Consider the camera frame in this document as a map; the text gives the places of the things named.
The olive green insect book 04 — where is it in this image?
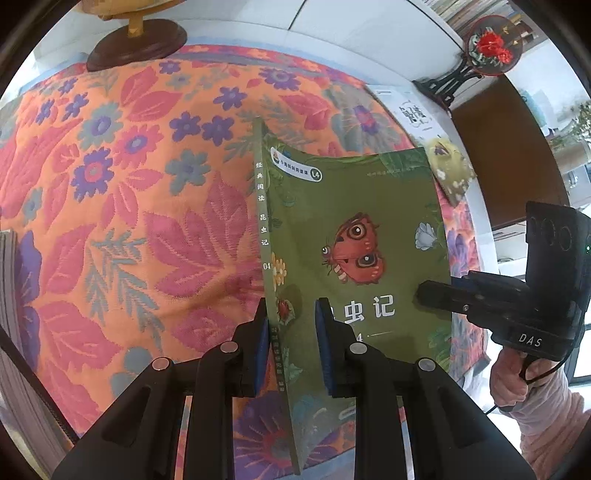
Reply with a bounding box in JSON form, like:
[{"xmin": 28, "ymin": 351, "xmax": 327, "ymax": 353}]
[{"xmin": 252, "ymin": 120, "xmax": 452, "ymax": 471}]

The white rabbit hill book 1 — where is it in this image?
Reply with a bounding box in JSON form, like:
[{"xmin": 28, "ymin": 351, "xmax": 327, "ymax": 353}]
[{"xmin": 366, "ymin": 84, "xmax": 476, "ymax": 207}]

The right sleeve forearm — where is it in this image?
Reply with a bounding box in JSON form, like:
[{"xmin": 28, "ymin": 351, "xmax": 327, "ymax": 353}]
[{"xmin": 508, "ymin": 370, "xmax": 590, "ymax": 479}]

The stacked organized books pile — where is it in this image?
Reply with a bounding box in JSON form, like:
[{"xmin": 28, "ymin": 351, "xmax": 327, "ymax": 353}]
[{"xmin": 1, "ymin": 230, "xmax": 69, "ymax": 479}]

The right hand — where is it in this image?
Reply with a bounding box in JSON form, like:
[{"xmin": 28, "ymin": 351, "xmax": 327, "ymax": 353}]
[{"xmin": 490, "ymin": 347, "xmax": 557, "ymax": 408}]

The dark wooden cabinet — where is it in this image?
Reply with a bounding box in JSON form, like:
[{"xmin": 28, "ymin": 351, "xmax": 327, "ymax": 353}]
[{"xmin": 452, "ymin": 77, "xmax": 570, "ymax": 230}]

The potted green plant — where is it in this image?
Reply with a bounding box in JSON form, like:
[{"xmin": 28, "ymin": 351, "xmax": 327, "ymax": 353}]
[{"xmin": 549, "ymin": 100, "xmax": 591, "ymax": 151}]

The round embroidered flower ornament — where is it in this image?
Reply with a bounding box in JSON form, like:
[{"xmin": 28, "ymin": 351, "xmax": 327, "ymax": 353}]
[{"xmin": 413, "ymin": 15, "xmax": 524, "ymax": 110}]

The white bookshelf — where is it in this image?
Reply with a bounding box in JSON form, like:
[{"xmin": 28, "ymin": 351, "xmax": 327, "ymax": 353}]
[{"xmin": 144, "ymin": 1, "xmax": 464, "ymax": 84}]

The floral orange table mat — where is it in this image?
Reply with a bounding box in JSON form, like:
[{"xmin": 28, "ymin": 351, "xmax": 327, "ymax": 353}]
[{"xmin": 0, "ymin": 43, "xmax": 488, "ymax": 480}]

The antique yellow globe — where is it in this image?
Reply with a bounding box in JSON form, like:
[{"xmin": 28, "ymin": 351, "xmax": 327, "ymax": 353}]
[{"xmin": 79, "ymin": 0, "xmax": 187, "ymax": 72}]

